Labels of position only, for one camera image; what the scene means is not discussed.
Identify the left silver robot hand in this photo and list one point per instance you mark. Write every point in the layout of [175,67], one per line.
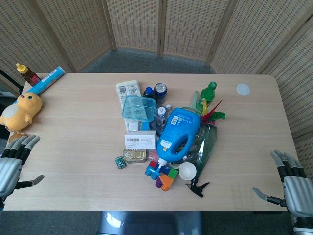
[9,169]

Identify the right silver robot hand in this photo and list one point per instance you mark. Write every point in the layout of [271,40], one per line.
[293,186]

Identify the white labelled box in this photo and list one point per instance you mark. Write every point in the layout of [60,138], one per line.
[140,140]

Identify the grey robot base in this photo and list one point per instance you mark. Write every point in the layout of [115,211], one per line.
[149,222]

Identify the blue foil tube package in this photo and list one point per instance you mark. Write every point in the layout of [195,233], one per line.
[47,82]

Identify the small green cube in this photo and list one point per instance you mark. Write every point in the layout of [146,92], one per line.
[120,162]

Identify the blue plastic block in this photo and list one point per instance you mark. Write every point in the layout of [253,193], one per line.
[144,126]

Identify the yellow duck plush toy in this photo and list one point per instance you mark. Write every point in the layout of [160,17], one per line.
[20,111]

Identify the green spray bottle black trigger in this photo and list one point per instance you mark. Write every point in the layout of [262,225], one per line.
[206,151]

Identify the honey bottle yellow cap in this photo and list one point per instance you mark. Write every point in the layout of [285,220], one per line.
[27,73]

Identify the white paper cup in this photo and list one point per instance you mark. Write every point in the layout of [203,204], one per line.
[187,170]

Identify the colourful feather shuttlecock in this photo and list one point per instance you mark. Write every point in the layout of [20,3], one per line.
[211,115]

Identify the white round table sticker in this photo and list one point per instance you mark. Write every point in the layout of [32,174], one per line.
[243,89]

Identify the green soda bottle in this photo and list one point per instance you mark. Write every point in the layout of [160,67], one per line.
[209,94]

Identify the golden sardine tin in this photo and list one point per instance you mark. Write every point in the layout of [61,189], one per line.
[135,154]

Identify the blue detergent jug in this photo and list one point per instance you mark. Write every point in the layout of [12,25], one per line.
[177,134]

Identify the colourful toy building blocks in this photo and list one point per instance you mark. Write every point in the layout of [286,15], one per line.
[162,176]

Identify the cream packaged noodle bag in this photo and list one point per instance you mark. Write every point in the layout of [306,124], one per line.
[127,90]

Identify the blue lidded plastic container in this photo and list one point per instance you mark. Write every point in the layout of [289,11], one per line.
[138,109]

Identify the pink small packet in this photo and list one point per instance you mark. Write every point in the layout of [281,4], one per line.
[153,154]

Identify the clear water bottle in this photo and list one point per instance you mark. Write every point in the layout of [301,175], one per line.
[161,116]

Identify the dark bottle blue cap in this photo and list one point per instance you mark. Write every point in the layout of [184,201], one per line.
[148,94]

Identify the dark blue metal can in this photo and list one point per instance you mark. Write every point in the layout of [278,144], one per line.
[160,93]

